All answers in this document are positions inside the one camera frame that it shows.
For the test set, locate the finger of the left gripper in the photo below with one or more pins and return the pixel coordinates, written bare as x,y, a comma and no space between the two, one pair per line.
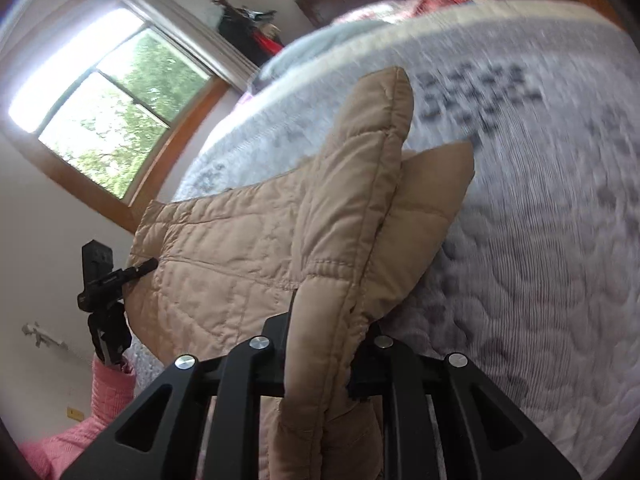
112,283

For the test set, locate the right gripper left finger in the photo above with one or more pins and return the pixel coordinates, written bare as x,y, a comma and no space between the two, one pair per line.
197,420

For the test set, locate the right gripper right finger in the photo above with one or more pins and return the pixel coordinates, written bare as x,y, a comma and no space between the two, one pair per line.
446,419

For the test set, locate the beige quilted jacket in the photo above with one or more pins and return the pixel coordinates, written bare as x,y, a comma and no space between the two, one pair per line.
336,243

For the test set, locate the pink sleeve left forearm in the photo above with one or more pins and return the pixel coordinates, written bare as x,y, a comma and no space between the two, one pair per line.
112,390

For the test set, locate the coat rack with clothes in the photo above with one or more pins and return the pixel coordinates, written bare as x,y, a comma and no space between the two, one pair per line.
251,32

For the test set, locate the grey quilted bedspread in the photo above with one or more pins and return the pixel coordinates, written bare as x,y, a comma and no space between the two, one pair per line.
538,278

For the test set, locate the side window curtain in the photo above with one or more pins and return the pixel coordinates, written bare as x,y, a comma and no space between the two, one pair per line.
203,42

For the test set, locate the grey pillow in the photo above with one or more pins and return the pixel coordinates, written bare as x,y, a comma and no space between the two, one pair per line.
311,46

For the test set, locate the red patterned cloth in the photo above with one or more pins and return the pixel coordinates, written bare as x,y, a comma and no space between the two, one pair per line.
422,7

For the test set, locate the side window wooden frame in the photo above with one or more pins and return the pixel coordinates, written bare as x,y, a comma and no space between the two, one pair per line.
104,101

